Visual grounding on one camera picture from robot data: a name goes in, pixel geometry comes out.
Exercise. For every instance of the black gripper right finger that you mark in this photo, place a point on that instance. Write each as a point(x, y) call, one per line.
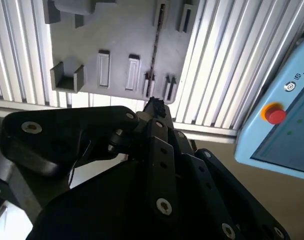
point(217, 190)

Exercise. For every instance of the blue RAM stick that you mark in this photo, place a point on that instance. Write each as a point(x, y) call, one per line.
point(155, 50)

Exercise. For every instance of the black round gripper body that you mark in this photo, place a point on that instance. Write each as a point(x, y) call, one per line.
point(104, 212)

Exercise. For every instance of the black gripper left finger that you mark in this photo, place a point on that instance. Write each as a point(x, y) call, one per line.
point(42, 140)

